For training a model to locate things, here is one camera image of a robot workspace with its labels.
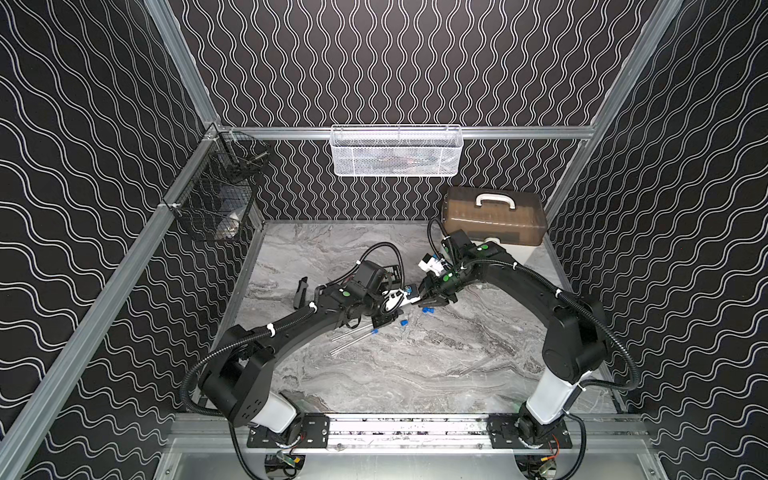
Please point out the black wire wall basket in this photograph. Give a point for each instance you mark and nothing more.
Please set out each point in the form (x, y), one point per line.
(217, 202)

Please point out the white box brown lid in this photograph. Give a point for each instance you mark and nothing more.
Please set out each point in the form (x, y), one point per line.
(515, 220)

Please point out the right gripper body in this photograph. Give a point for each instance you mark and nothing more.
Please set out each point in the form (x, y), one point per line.
(441, 287)

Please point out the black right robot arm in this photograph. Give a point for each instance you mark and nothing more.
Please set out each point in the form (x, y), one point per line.
(579, 351)

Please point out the clear test tube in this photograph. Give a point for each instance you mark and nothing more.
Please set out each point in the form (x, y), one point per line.
(337, 350)
(352, 334)

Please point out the white mesh wall basket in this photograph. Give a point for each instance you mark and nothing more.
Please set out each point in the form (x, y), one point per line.
(396, 150)

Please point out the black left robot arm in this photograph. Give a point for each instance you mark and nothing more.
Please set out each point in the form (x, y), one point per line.
(234, 380)

